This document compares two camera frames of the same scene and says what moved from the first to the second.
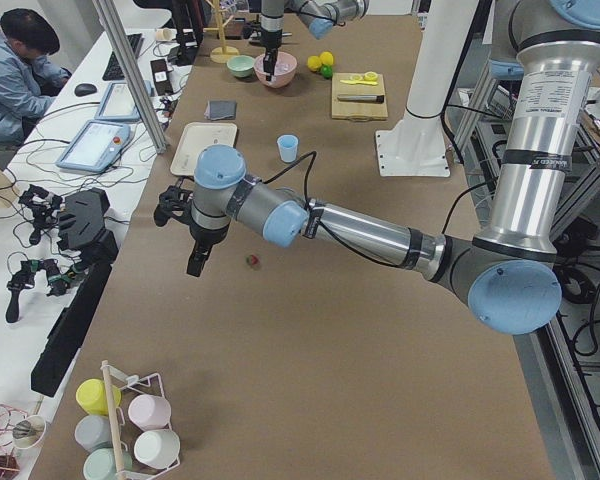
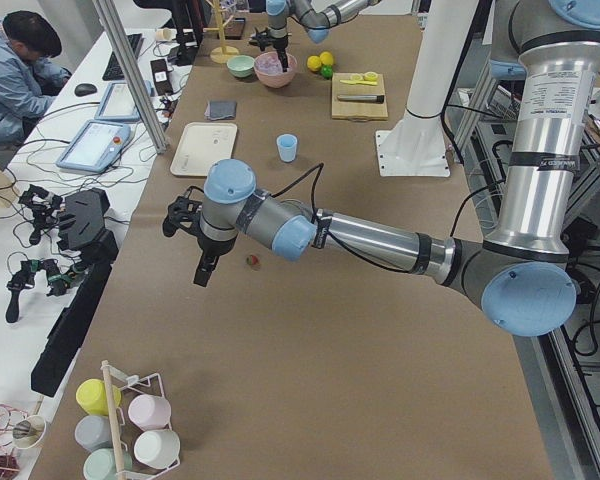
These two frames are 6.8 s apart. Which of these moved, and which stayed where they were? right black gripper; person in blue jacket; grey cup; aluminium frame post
Moved: right black gripper
Stayed: grey cup; aluminium frame post; person in blue jacket
